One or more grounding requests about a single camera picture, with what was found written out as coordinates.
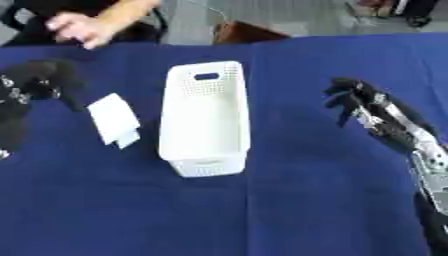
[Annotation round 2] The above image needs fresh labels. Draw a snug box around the person's hand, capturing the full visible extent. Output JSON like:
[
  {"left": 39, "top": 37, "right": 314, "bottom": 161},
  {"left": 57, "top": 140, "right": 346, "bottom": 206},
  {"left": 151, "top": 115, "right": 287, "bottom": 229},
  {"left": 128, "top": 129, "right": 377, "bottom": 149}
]
[{"left": 45, "top": 11, "right": 119, "bottom": 50}]

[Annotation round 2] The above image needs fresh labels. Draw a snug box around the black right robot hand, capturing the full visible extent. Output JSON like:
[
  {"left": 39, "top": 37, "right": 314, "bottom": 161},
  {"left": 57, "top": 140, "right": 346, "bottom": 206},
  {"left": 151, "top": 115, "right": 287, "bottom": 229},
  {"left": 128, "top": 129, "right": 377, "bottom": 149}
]
[{"left": 323, "top": 77, "right": 441, "bottom": 152}]

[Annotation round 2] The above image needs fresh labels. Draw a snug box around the black tripod base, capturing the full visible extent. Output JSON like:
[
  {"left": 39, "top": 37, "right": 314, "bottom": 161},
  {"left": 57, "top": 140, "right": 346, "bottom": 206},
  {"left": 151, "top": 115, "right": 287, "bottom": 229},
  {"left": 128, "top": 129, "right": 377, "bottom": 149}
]
[{"left": 392, "top": 0, "right": 443, "bottom": 28}]

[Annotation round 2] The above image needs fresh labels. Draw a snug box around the white perforated plastic basket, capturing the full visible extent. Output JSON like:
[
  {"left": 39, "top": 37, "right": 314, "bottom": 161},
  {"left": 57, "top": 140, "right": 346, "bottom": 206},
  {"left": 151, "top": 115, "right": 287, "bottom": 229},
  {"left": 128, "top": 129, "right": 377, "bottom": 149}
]
[{"left": 157, "top": 60, "right": 252, "bottom": 178}]

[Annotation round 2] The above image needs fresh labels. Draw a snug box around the black chair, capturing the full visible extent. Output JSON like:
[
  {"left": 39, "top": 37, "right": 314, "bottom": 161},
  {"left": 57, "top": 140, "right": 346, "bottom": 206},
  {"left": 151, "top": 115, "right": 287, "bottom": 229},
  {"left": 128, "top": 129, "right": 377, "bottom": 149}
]
[{"left": 0, "top": 0, "right": 170, "bottom": 47}]

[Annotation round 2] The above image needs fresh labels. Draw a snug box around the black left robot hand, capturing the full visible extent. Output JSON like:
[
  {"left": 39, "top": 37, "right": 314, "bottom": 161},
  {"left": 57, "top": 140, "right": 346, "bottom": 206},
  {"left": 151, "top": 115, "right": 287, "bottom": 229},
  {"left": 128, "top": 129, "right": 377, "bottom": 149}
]
[{"left": 0, "top": 59, "right": 88, "bottom": 153}]

